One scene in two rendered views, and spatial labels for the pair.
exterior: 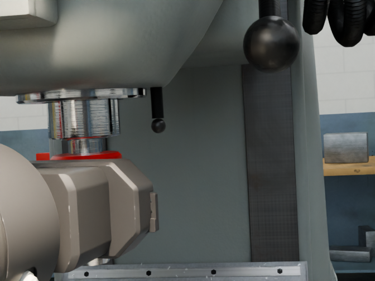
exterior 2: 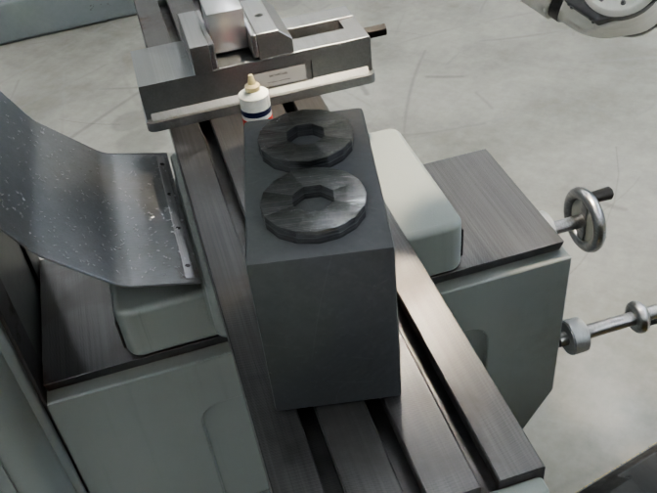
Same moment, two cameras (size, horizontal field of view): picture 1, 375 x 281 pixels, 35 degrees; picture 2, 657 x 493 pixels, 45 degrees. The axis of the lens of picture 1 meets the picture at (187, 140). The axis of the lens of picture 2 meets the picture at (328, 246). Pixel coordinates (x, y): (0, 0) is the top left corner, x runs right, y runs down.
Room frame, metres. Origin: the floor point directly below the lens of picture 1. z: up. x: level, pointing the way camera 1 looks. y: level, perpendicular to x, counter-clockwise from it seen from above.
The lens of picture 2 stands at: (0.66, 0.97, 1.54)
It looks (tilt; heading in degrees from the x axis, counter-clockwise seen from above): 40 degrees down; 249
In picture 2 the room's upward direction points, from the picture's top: 7 degrees counter-clockwise
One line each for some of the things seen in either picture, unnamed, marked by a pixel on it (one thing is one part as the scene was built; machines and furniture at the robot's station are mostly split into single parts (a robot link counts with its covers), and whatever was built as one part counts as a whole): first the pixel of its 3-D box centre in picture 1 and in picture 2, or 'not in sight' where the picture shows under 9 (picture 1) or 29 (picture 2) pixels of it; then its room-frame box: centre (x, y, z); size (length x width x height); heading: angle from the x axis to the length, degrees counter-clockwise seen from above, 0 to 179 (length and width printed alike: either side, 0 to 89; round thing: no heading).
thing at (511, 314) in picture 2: not in sight; (314, 376); (0.37, 0.07, 0.44); 0.80 x 0.30 x 0.60; 172
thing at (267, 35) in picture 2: not in sight; (263, 26); (0.32, -0.09, 1.03); 0.12 x 0.06 x 0.04; 81
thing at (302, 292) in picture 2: not in sight; (320, 249); (0.46, 0.42, 1.04); 0.22 x 0.12 x 0.20; 70
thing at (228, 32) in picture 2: not in sight; (224, 22); (0.37, -0.10, 1.05); 0.06 x 0.05 x 0.06; 81
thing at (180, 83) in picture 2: not in sight; (249, 52); (0.34, -0.10, 0.99); 0.35 x 0.15 x 0.11; 171
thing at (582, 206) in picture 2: not in sight; (565, 224); (-0.10, 0.14, 0.64); 0.16 x 0.12 x 0.12; 172
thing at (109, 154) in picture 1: (86, 160); not in sight; (0.40, 0.07, 1.26); 0.05 x 0.05 x 0.01
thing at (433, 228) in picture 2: not in sight; (275, 224); (0.40, 0.07, 0.80); 0.50 x 0.35 x 0.12; 172
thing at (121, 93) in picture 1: (82, 95); not in sight; (0.40, 0.07, 1.31); 0.09 x 0.09 x 0.01
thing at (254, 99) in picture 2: not in sight; (256, 111); (0.40, 0.07, 0.99); 0.04 x 0.04 x 0.11
